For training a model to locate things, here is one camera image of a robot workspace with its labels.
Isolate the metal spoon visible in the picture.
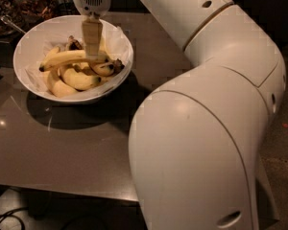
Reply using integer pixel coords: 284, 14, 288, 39
0, 15, 26, 35

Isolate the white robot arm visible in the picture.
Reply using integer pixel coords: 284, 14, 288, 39
129, 0, 286, 230

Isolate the long top yellow banana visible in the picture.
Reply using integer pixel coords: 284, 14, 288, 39
39, 50, 108, 72

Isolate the dark snack tray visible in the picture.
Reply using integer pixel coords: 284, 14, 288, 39
0, 0, 60, 38

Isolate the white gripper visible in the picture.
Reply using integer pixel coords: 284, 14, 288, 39
73, 0, 111, 58

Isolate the short right yellow banana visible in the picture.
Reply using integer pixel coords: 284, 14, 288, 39
90, 62, 114, 77

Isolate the lower middle yellow banana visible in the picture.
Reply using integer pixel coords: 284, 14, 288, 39
60, 65, 101, 91

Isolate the black floor cable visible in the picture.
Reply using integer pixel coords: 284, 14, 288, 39
0, 207, 27, 230

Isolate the bottom left yellow banana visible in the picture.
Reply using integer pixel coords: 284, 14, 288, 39
43, 70, 77, 98

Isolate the white ceramic bowl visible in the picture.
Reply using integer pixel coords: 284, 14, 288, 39
13, 15, 133, 104

